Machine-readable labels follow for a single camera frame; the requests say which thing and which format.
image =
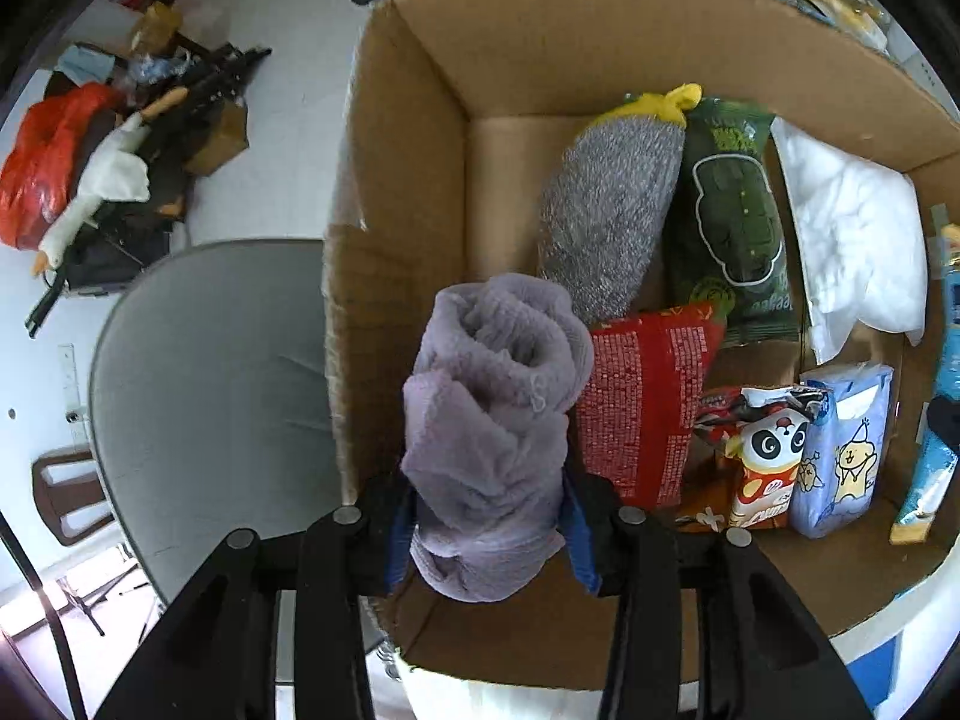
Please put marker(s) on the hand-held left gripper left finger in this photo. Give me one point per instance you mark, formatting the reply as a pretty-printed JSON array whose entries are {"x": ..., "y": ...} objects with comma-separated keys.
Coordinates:
[{"x": 397, "y": 540}]

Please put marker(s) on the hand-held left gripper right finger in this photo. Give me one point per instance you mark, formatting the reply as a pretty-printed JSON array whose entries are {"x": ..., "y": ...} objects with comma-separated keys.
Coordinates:
[{"x": 581, "y": 540}]

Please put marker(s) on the purple fluffy towel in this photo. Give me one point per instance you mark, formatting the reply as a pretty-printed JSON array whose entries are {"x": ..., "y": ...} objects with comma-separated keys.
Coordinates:
[{"x": 487, "y": 427}]

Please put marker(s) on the red packet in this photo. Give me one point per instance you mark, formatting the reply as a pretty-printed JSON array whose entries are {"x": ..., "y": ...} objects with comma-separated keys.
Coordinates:
[{"x": 637, "y": 405}]

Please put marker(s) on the panda print snack packet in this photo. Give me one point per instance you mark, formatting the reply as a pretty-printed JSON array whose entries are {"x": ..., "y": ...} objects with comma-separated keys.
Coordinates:
[{"x": 765, "y": 457}]

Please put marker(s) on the light blue tissue pack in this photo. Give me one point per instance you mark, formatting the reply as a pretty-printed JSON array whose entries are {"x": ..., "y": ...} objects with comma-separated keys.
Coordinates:
[{"x": 840, "y": 450}]

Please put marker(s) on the grey scrubbing mitt yellow trim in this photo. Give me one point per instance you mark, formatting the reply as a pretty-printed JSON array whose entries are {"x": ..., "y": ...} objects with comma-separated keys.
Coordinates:
[{"x": 607, "y": 202}]

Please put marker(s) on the green wipes packet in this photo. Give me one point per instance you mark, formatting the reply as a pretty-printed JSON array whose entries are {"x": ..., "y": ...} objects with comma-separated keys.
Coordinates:
[{"x": 735, "y": 217}]

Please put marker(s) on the long blue tube box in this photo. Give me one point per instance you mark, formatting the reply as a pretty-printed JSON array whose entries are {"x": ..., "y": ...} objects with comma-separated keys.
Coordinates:
[{"x": 934, "y": 480}]

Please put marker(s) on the white cloth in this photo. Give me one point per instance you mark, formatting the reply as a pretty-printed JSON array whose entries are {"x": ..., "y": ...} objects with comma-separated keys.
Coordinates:
[{"x": 855, "y": 240}]

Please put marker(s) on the grey shell chair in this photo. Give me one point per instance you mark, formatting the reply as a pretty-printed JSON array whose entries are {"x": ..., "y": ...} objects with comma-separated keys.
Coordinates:
[{"x": 210, "y": 390}]

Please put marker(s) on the dark wooden chair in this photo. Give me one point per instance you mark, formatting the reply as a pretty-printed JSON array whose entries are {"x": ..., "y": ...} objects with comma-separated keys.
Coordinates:
[{"x": 60, "y": 465}]

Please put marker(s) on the small cardboard box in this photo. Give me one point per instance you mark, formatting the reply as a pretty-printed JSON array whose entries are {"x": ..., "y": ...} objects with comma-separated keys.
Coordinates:
[{"x": 221, "y": 139}]

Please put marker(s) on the white goose plush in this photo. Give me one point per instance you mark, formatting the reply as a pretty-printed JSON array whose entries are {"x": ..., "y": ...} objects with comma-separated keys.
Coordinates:
[{"x": 112, "y": 172}]

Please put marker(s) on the pile of black tripods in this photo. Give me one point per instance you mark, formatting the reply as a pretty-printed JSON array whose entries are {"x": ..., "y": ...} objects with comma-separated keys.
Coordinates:
[{"x": 217, "y": 82}]

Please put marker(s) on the red plastic bag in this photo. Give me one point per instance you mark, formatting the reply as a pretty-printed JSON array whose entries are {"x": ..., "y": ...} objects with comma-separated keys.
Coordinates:
[{"x": 37, "y": 165}]

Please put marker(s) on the brown paper bag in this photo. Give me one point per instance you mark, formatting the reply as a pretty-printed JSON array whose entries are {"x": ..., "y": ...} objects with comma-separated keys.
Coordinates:
[{"x": 154, "y": 26}]

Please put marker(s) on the light blue cloth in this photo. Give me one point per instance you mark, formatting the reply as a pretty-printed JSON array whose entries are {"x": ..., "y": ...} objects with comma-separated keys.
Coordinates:
[{"x": 82, "y": 64}]

